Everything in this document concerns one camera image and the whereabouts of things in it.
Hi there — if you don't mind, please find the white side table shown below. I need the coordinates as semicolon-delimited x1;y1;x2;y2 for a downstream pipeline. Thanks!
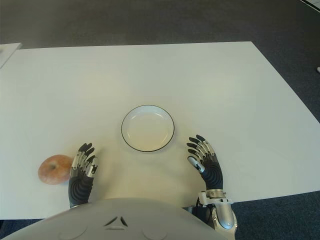
0;42;22;70

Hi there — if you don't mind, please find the grey robot torso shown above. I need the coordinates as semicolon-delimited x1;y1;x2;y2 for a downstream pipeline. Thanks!
0;196;251;240

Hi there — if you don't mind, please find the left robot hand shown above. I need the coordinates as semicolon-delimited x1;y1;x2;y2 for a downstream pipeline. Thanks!
68;142;98;208

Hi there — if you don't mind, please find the white plate with black rim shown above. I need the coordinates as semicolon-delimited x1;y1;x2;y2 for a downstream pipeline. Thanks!
120;104;176;152

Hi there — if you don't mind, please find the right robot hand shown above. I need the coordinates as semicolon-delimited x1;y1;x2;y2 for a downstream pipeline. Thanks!
186;134;225;192

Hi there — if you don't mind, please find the red-yellow apple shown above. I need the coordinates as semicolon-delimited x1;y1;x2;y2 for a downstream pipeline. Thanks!
37;154;74;186

